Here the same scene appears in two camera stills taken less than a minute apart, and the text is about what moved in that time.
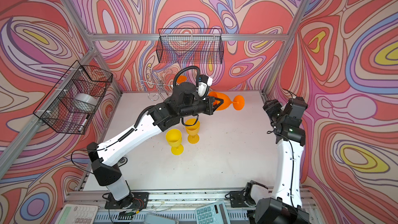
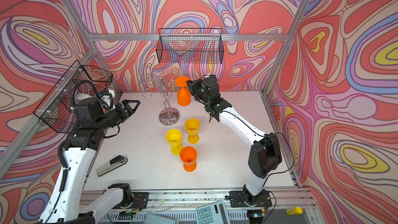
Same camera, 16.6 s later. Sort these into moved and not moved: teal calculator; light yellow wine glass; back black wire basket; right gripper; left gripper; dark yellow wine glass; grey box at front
Moved: right gripper; left gripper
Not moved: dark yellow wine glass; back black wire basket; light yellow wine glass; grey box at front; teal calculator
